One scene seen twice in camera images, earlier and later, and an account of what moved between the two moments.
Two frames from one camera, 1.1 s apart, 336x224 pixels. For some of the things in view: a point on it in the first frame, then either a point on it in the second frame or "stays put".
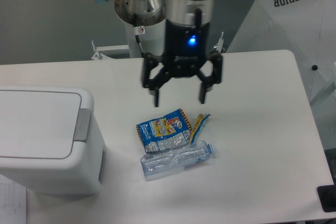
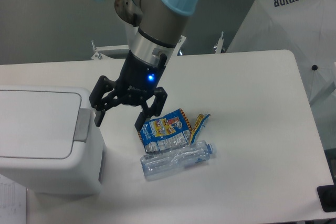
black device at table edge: [327, 195] stays put
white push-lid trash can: [51, 141] stays put
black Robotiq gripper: [185, 48] to [137, 82]
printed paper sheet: [13, 202] stays put
